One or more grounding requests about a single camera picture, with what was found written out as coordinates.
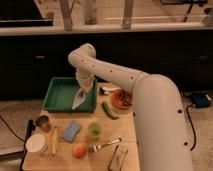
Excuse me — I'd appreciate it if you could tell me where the blue folded towel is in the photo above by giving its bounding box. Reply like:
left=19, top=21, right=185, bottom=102
left=62, top=121, right=81, bottom=143

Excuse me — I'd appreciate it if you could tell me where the orange bowl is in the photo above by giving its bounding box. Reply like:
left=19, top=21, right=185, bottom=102
left=111, top=89, right=132, bottom=109

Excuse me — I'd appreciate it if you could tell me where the green plastic cup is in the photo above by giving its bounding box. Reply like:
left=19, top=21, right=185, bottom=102
left=88, top=122, right=102, bottom=140

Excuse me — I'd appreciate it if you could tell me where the green plastic tray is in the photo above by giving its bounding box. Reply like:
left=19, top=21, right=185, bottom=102
left=42, top=77, right=97, bottom=113

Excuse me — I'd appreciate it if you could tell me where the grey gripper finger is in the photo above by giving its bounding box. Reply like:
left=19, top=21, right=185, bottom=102
left=80, top=90, right=87, bottom=105
left=72, top=89, right=83, bottom=109

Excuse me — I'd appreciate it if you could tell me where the black floor cable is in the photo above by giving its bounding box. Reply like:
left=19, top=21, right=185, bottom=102
left=0, top=114, right=26, bottom=144

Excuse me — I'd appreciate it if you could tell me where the blue floor device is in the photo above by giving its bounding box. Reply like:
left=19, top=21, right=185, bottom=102
left=189, top=92, right=212, bottom=108

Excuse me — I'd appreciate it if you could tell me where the brown rectangular block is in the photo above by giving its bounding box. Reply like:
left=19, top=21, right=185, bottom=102
left=108, top=145, right=128, bottom=171

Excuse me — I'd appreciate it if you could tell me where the white round container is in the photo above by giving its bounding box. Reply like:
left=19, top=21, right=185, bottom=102
left=25, top=133, right=47, bottom=154

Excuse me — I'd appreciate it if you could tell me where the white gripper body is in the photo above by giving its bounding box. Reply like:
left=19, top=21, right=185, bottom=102
left=76, top=71, right=94, bottom=92

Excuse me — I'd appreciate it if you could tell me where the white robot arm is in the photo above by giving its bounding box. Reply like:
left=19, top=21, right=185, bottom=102
left=68, top=43, right=193, bottom=171

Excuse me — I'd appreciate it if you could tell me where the yellow banana toy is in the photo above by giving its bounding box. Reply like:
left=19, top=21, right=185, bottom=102
left=51, top=127, right=58, bottom=155

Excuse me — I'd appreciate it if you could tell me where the orange fruit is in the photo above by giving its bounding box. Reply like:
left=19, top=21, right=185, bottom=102
left=72, top=144, right=87, bottom=159

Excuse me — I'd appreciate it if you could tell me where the green pepper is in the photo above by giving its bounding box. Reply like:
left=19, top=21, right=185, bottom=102
left=101, top=101, right=119, bottom=120

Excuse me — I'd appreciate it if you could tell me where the small metal cup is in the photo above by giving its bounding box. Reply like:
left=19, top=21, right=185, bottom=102
left=35, top=115, right=51, bottom=132

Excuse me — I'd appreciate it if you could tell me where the silver metal fork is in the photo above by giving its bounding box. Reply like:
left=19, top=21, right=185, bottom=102
left=88, top=138, right=122, bottom=153

